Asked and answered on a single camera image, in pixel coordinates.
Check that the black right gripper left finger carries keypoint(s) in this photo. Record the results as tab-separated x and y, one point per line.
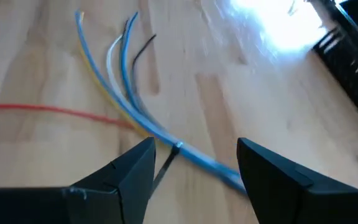
73	205

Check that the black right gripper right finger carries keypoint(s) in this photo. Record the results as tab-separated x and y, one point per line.
306	202

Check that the black zip tie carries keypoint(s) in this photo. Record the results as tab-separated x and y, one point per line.
166	163

